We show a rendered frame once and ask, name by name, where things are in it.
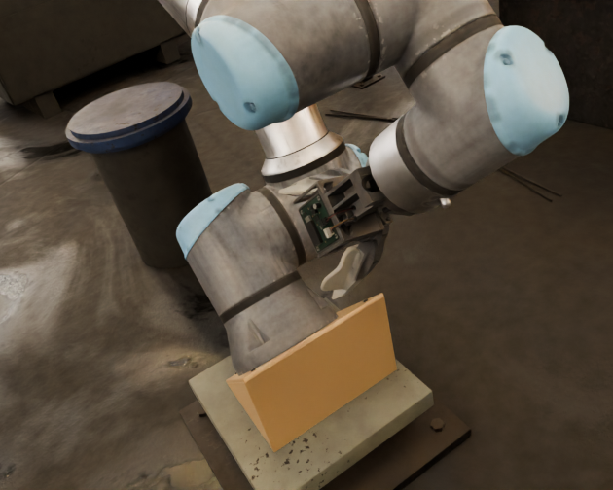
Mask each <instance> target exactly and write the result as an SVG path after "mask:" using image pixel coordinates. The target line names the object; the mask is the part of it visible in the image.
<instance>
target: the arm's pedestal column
mask: <svg viewBox="0 0 613 490"><path fill-rule="evenodd" d="M433 401H434V404H433V406H431V407H430V408H429V409H427V410H426V411H425V412H423V413H422V414H421V415H419V416H418V417H416V419H415V420H413V421H412V422H411V423H409V424H408V425H407V426H405V427H404V428H403V429H401V430H400V431H399V432H397V433H396V434H395V435H393V436H392V437H390V438H389V439H387V440H386V441H385V442H383V443H382V444H381V445H379V446H378V447H377V448H375V449H374V450H373V451H371V452H370V453H368V454H367V455H366V456H364V457H363V458H362V459H360V460H359V461H358V462H356V463H355V464H354V465H352V466H351V467H350V468H348V469H347V470H345V471H344V472H342V473H341V474H340V475H338V476H337V477H336V478H334V479H333V480H332V481H330V482H329V483H328V484H326V485H325V486H323V487H322V488H321V489H319V490H402V489H403V488H405V487H406V486H407V485H408V484H410V483H411V482H412V481H414V480H415V479H416V478H417V477H419V476H420V475H421V474H422V473H424V472H425V471H427V470H428V469H429V468H430V467H432V466H433V465H434V464H435V463H437V462H438V461H439V460H441V459H442V458H443V457H444V456H446V455H447V454H448V453H450V452H451V451H452V450H453V449H455V448H456V447H457V446H458V445H459V444H460V443H461V442H463V441H464V440H466V439H467V438H469V437H470V436H471V429H470V428H469V427H468V426H467V425H466V424H465V423H464V422H462V421H461V420H460V419H459V418H458V417H457V416H456V415H455V414H453V413H452V412H451V411H450V410H449V409H448V408H447V407H445V406H444V405H443V404H442V403H441V402H440V401H439V400H437V399H436V398H435V397H434V396H433ZM179 412H180V414H181V416H182V418H183V420H184V421H185V423H186V425H187V427H188V428H189V430H190V432H191V434H192V436H193V437H194V439H195V441H196V443H197V444H198V447H199V449H200V450H201V452H202V454H203V456H204V458H205V459H206V461H207V463H208V465H209V466H210V468H211V469H212V471H213V473H214V474H215V476H216V478H217V480H218V481H219V483H220V485H221V487H222V488H223V490H254V489H253V487H252V486H251V484H250V483H249V481H248V479H247V478H246V476H245V475H244V473H243V471H242V470H241V468H240V467H239V465H238V463H237V462H236V460H235V458H234V456H233V455H232V453H231V451H230V450H229V448H228V447H227V445H226V444H225V443H224V441H223V439H222V438H221V436H220V435H219V433H218V431H217V430H216V428H215V427H214V425H213V423H212V422H211V420H210V418H209V417H208V415H207V414H206V412H205V410H204V409H203V407H202V406H201V404H200V402H199V401H198V400H196V401H195V402H192V403H191V404H189V405H188V406H186V407H184V408H183V409H181V410H180V411H179Z"/></svg>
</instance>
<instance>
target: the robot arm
mask: <svg viewBox="0 0 613 490"><path fill-rule="evenodd" d="M158 1H159V2H160V3H161V4H162V5H163V7H164V8H165V9H166V10H167V11H168V12H169V13H170V15H171V16H172V17H173V18H174V19H175V20H176V21H177V22H178V24H179V25H180V26H181V27H182V28H183V29H184V30H185V31H186V33H187V34H188V35H189V36H190V37H191V38H192V39H191V47H192V54H193V58H194V61H195V64H196V67H197V69H198V73H199V75H200V77H201V79H202V81H203V83H204V85H205V87H206V89H207V91H208V92H209V94H210V96H211V97H212V99H213V100H214V101H216V102H217V103H218V105H219V107H220V110H221V111H222V113H223V114H224V115H225V116H226V117H227V118H228V119H229V120H230V121H231V122H232V123H234V124H235V125H237V126H238V127H240V128H243V129H246V130H255V131H256V134H257V136H258V138H259V140H260V143H261V145H262V147H263V149H264V152H265V154H266V159H265V162H264V165H263V167H262V170H261V172H262V175H263V177H264V179H265V182H266V185H265V186H264V187H262V188H260V189H258V190H256V191H254V192H251V191H250V189H249V187H248V186H246V185H245V184H243V183H241V184H234V185H231V186H228V187H226V188H224V189H222V190H220V191H218V192H216V193H215V194H213V195H212V196H210V197H209V198H208V199H206V200H204V201H203V202H202V203H200V204H199V205H198V206H196V207H195V208H194V209H193V210H192V211H191V212H190V213H188V214H187V215H186V217H185V218H184V219H183V220H182V221H181V223H180V224H179V226H178V228H177V230H176V237H177V240H178V242H179V244H180V247H181V249H182V251H183V253H184V255H185V256H184V258H185V260H186V261H188V263H189V265H190V267H191V268H192V270H193V272H194V274H195V275H196V277H197V279H198V280H199V282H200V284H201V286H202V287H203V289H204V291H205V293H206V294H207V296H208V298H209V300H210V301H211V303H212V305H213V307H214V308H215V310H216V312H217V314H218V315H219V317H220V319H221V321H222V323H223V324H224V326H225V328H226V330H227V335H228V341H229V346H230V352H231V358H232V364H233V367H234V369H235V371H236V373H237V375H238V376H241V375H243V374H245V373H247V372H249V371H251V369H252V368H257V367H259V366H261V365H263V364H264V363H266V362H268V361H270V360H271V359H273V358H275V357H277V356H278V355H280V354H282V353H283V352H285V351H287V350H288V349H290V348H292V347H293V346H295V345H297V344H298V343H300V342H302V341H303V340H305V339H306V338H308V337H310V336H311V335H313V334H314V333H317V332H318V331H320V330H321V329H323V328H324V327H326V326H327V325H329V324H330V323H331V322H333V321H334V320H336V319H337V318H338V317H339V316H338V315H337V313H336V311H335V310H334V308H333V306H332V305H331V304H329V303H328V302H327V301H326V300H325V299H323V298H322V297H321V296H320V295H318V294H317V293H316V292H315V291H314V290H312V289H311V288H310V287H309V286H308V285H306V283H305V282H304V281H303V279H302V277H301V276H300V274H299V272H298V270H297V269H296V268H297V267H299V266H301V265H302V264H304V263H307V262H308V261H310V260H312V259H314V258H315V257H317V258H318V259H320V258H323V257H326V256H329V255H332V254H334V253H336V252H338V251H340V250H342V249H344V248H345V246H346V245H347V244H349V243H350V242H353V241H358V242H360V243H359V244H357V245H354V246H351V247H348V248H346V251H345V252H344V253H343V255H342V258H341V261H340V263H339V265H338V267H337V268H336V269H335V270H334V271H332V272H331V273H330V274H329V275H328V276H326V277H325V278H324V280H323V281H322V284H321V290H322V291H332V290H333V292H332V296H331V298H332V299H335V298H339V297H342V296H344V295H346V294H347V293H348V292H350V291H351V290H352V289H353V288H354V287H355V286H356V285H357V284H358V283H359V282H360V281H361V280H362V279H363V278H365V277H366V276H367V275H368V274H369V273H370V272H371V271H372V270H373V269H374V267H375V266H376V265H377V264H378V263H379V261H380V259H381V256H382V254H383V249H384V242H385V239H386V237H387V235H388V233H389V225H390V223H392V222H393V221H392V219H391V216H390V214H396V215H404V216H412V215H414V214H416V213H417V214H421V213H426V212H428V211H430V210H432V209H433V208H435V207H437V206H438V205H441V207H442V208H448V207H450V206H451V202H450V199H449V197H451V196H455V195H457V194H458V193H460V192H461V191H463V190H465V189H467V188H469V187H470V186H472V185H474V184H475V183H477V182H478V181H480V180H482V179H483V178H485V177H486V176H487V175H489V174H491V173H492V172H494V171H496V170H497V169H499V168H501V167H502V166H504V165H506V164H507V163H509V162H511V161H512V160H514V159H516V158H518V157H520V156H525V155H528V154H529V153H531V152H532V151H533V150H534V149H535V148H536V147H537V146H538V145H539V144H540V143H542V142H543V141H545V140H546V139H548V138H549V137H551V136H552V135H554V134H555V133H556V132H558V131H559V130H560V128H561V127H562V126H563V124H564V122H565V120H566V118H567V115H568V110H569V93H568V88H567V83H566V80H565V78H564V75H563V73H562V70H561V68H560V66H559V63H558V61H557V59H556V58H555V56H554V55H553V53H552V52H551V51H548V49H547V48H546V47H545V46H544V42H543V41H542V40H541V39H540V38H539V37H538V36H537V35H536V34H534V33H533V32H532V31H530V30H529V29H527V28H524V27H521V26H506V27H504V26H503V24H502V22H501V21H500V19H499V18H498V16H497V15H496V13H495V11H494V10H493V8H492V7H491V5H490V4H489V3H488V1H487V0H158ZM391 66H394V67H395V69H396V70H397V72H398V73H399V75H400V77H401V78H402V80H403V82H404V83H405V85H406V86H407V88H408V90H409V92H410V94H411V95H412V97H413V98H414V100H415V102H416V104H415V105H414V106H413V107H412V108H411V109H410V110H409V111H408V112H407V113H405V114H404V115H402V116H401V117H400V118H399V119H398V120H396V121H395V122H394V123H393V124H392V125H390V126H389V127H388V128H387V129H386V130H384V131H383V132H382V133H381V134H380V135H379V136H377V137H376V138H375V140H374V141H373V143H372V145H371V147H370V151H369V158H368V157H367V156H366V155H365V154H364V153H361V151H360V149H359V148H358V147H357V146H355V145H352V144H345V143H344V141H343V138H342V137H341V136H340V135H338V134H335V133H333V132H331V131H328V130H327V128H326V127H325V125H324V122H323V121H322V118H321V116H320V113H319V111H318V108H317V106H316V103H317V102H319V101H321V100H323V99H325V98H327V97H329V96H331V95H333V94H335V93H337V92H339V91H341V90H343V89H345V88H348V87H350V86H352V85H354V84H356V83H358V82H360V81H362V80H364V79H366V78H369V77H372V76H374V75H376V74H377V73H379V72H381V71H383V70H385V69H387V68H389V67H391Z"/></svg>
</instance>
